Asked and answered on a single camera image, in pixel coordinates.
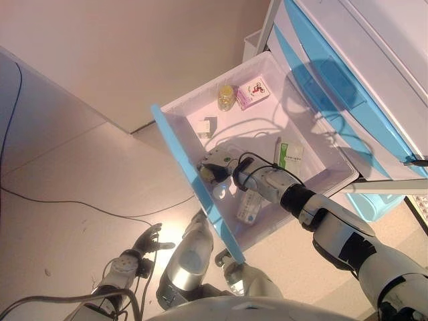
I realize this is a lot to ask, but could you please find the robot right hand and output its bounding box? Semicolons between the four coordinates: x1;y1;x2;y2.
199;146;241;183

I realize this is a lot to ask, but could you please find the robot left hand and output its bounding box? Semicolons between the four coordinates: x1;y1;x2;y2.
132;223;177;258

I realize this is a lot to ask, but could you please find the white bottle yellow cap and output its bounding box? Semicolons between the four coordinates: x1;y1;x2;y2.
199;166;231;201

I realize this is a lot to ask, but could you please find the blue front cart drawer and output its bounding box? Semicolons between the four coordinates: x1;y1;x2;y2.
150;49;360;265

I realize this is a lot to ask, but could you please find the blue white medicine box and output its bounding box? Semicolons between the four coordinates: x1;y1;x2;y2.
236;192;263;225

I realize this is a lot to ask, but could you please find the green white medicine box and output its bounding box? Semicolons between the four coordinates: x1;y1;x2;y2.
276;136;305;175

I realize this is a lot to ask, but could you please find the pink white medicine box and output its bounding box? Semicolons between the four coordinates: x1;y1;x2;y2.
236;76;271;111

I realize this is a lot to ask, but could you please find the small white grey box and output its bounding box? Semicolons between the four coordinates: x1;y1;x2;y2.
197;116;217;138

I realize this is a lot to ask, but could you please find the robot left leg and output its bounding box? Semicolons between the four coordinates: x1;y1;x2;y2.
156;209;215;310

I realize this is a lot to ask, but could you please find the yellow pill bottle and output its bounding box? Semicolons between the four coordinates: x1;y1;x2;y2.
217;85;235;112

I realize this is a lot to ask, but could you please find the white side bin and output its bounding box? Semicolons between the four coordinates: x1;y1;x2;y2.
243;31;263;63

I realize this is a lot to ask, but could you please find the grey robot torso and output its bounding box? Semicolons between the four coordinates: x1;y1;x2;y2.
143;294;352;321

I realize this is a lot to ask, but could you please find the white blue medical cart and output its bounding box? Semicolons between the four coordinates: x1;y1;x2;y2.
242;0;428;225

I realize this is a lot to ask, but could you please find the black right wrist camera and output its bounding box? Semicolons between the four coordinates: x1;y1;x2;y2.
233;158;253;175

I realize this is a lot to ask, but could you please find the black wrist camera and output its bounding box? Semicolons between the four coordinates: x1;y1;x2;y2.
135;259;154;278
233;158;253;175

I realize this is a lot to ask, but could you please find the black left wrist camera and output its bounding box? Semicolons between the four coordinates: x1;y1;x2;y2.
135;259;154;278

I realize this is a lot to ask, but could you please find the thin black floor cable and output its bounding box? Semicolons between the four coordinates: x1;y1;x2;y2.
0;187;195;228

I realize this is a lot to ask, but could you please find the thick black cable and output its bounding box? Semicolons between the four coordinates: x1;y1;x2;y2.
0;290;141;321

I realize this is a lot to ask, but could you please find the thin blue cable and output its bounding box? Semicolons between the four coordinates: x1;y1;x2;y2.
0;62;23;168

